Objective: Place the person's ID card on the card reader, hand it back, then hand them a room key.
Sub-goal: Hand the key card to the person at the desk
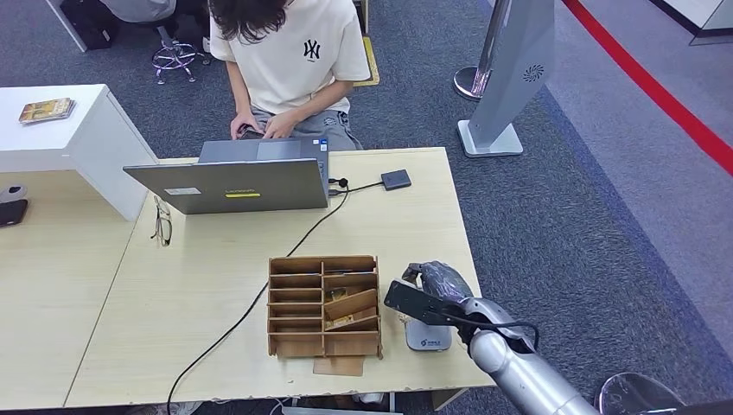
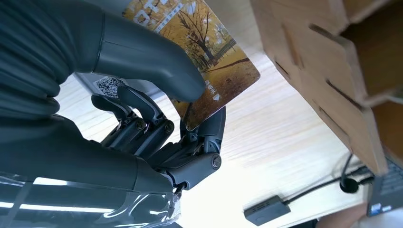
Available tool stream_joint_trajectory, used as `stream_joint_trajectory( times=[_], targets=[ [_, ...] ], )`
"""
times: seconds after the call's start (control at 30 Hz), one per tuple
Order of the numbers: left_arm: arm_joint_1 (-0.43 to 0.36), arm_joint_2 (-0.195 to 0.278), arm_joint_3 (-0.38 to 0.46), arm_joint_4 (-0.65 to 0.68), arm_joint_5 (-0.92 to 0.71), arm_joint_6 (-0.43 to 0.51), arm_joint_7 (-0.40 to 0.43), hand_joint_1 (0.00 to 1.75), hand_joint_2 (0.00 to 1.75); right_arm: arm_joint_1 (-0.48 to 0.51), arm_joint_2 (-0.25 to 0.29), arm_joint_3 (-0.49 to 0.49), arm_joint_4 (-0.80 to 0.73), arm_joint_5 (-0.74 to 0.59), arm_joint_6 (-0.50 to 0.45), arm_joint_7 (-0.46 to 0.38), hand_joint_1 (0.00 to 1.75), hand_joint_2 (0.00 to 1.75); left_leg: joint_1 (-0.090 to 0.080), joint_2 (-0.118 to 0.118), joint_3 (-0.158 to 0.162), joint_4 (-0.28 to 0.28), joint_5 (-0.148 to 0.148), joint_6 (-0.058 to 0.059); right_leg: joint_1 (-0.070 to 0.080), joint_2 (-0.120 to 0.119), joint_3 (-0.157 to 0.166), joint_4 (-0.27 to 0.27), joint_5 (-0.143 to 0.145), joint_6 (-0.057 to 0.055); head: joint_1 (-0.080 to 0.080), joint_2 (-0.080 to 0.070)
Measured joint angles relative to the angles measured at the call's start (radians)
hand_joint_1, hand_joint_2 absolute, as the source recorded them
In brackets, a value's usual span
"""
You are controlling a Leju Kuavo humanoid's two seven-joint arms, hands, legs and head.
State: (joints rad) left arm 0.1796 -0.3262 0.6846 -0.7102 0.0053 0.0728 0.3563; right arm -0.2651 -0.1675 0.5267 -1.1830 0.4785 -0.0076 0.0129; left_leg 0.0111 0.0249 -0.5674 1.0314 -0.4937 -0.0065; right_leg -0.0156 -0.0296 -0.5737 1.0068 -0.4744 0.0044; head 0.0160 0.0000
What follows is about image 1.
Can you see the chrome round base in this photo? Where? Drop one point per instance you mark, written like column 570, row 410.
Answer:
column 635, row 395

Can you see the white glass platform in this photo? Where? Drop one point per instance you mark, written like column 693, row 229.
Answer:
column 704, row 17

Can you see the white cabinet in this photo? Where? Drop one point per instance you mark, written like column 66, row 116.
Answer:
column 74, row 143

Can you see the chrome chair base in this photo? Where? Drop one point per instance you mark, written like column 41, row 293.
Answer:
column 172, row 57

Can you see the eyeglasses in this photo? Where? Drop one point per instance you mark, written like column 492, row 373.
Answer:
column 162, row 226

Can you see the red floor tape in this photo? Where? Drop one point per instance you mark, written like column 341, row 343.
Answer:
column 658, row 87

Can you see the dark smartphone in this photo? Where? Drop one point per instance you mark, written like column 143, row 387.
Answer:
column 252, row 135

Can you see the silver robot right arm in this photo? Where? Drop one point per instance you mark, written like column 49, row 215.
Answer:
column 527, row 378

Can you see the person's left forearm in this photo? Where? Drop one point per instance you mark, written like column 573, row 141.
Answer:
column 320, row 100

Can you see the person in grey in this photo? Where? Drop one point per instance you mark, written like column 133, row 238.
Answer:
column 137, row 8

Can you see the brown cardboard piece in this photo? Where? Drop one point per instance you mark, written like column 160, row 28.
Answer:
column 338, row 367

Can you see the person's right hand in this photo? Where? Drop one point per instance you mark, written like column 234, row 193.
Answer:
column 246, row 121

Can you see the black phone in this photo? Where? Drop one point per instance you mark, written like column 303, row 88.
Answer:
column 11, row 213

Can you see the white card reader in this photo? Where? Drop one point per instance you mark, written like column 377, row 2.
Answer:
column 429, row 341

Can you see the chrome stanchion post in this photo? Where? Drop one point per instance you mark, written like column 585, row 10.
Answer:
column 472, row 83

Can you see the person's right forearm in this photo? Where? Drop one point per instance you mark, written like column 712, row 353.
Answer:
column 239, row 91

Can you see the stack of printed cards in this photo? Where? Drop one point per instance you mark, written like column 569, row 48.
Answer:
column 46, row 110

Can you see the grey laptop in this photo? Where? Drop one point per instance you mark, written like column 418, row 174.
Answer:
column 240, row 186

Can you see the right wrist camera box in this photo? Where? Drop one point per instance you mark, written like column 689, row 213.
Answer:
column 418, row 303

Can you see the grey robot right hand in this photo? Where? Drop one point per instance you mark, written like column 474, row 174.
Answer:
column 444, row 283

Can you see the black bag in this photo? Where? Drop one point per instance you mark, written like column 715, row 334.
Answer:
column 86, row 23

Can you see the grey round device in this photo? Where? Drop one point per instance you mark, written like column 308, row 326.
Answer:
column 11, row 192

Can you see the person's left hand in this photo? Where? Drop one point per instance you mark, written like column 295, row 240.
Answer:
column 280, row 126

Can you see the black USB hub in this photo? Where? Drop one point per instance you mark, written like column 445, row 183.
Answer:
column 396, row 180

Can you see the wooden card organizer box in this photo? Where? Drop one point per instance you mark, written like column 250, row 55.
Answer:
column 295, row 321

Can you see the yellow floor tape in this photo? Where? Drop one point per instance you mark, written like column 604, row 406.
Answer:
column 373, row 63

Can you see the silver kiosk stand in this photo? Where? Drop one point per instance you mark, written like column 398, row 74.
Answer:
column 509, row 74

